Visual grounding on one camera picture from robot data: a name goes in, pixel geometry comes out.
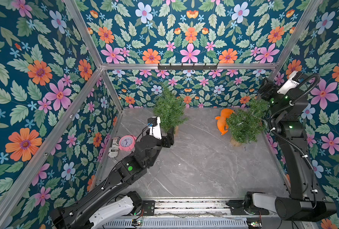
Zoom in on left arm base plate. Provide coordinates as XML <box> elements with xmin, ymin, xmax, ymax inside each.
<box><xmin>135</xmin><ymin>200</ymin><xmax>156</xmax><ymax>217</ymax></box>

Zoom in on aluminium frame struts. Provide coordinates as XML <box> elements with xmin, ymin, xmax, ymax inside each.
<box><xmin>0</xmin><ymin>0</ymin><xmax>321</xmax><ymax>229</ymax></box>

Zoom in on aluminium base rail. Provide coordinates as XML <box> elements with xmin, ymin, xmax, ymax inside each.
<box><xmin>80</xmin><ymin>197</ymin><xmax>313</xmax><ymax>219</ymax></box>

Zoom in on pink alarm clock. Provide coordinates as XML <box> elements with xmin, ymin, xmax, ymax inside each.
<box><xmin>119</xmin><ymin>135</ymin><xmax>137</xmax><ymax>152</ymax></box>

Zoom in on green christmas tree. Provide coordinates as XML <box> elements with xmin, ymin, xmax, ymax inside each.
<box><xmin>226</xmin><ymin>99</ymin><xmax>269</xmax><ymax>147</ymax></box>
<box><xmin>153</xmin><ymin>85</ymin><xmax>188</xmax><ymax>132</ymax></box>

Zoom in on orange plush toy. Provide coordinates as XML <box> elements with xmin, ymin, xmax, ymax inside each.
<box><xmin>215</xmin><ymin>108</ymin><xmax>234</xmax><ymax>135</ymax></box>

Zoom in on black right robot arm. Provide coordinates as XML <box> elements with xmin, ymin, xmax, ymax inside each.
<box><xmin>244</xmin><ymin>74</ymin><xmax>337</xmax><ymax>222</ymax></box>

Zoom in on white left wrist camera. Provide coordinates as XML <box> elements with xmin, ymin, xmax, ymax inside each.
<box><xmin>147</xmin><ymin>116</ymin><xmax>162</xmax><ymax>140</ymax></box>

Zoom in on black coat hook rail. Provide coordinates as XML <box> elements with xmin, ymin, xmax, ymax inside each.
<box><xmin>157</xmin><ymin>63</ymin><xmax>218</xmax><ymax>71</ymax></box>

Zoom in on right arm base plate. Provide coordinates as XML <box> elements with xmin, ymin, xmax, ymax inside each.
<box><xmin>226</xmin><ymin>200</ymin><xmax>270</xmax><ymax>216</ymax></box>

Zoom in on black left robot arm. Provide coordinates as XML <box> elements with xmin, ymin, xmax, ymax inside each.
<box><xmin>50</xmin><ymin>132</ymin><xmax>174</xmax><ymax>229</ymax></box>

